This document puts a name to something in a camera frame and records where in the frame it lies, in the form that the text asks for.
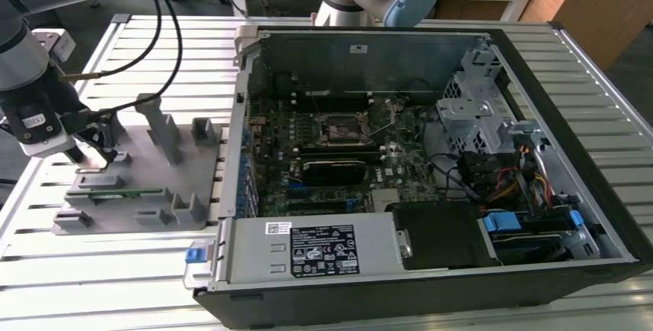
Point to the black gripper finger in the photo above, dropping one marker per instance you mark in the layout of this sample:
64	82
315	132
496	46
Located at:
79	155
115	143

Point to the silver CPU green edge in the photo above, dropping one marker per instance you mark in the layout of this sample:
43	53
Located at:
96	157

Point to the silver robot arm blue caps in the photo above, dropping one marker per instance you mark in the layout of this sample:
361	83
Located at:
26	40

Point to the CPU socket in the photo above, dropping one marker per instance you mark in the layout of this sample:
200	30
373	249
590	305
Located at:
339	130

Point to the grey plastic parts rack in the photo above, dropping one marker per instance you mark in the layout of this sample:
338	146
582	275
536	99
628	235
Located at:
148	178

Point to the green RAM stick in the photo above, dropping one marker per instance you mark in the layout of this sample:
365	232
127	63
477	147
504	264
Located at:
132	193

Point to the blue case latch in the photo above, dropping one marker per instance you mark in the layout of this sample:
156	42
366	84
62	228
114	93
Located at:
196	255

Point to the grey power supply with label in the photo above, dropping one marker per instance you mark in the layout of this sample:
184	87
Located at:
245	247

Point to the thin metal locking lever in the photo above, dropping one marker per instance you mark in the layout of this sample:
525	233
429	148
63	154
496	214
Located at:
317	106
385	127

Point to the black graphics card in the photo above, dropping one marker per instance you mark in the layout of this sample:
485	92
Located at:
331	173

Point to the black RAM slot bank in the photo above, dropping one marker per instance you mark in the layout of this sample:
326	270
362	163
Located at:
339	153
331	99

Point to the silver chipset heatsink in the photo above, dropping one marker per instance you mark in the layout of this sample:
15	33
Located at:
385	199

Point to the green motherboard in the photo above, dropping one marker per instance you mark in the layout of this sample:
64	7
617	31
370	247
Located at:
415	170

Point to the black open PC case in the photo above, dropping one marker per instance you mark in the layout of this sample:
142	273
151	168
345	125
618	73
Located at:
357	308

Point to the black plastic shroud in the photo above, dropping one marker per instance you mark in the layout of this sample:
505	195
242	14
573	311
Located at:
438	231

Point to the silver drive cage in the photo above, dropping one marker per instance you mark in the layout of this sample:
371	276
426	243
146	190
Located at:
460	111

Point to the blue disk carrier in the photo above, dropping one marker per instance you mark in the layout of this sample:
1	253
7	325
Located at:
502	224

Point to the small blue drive clip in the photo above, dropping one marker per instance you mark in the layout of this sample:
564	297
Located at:
576	219

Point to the brown wooden cabinet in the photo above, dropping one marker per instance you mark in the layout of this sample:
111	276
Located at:
606	10

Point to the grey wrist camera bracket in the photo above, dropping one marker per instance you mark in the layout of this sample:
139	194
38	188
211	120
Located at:
56	46

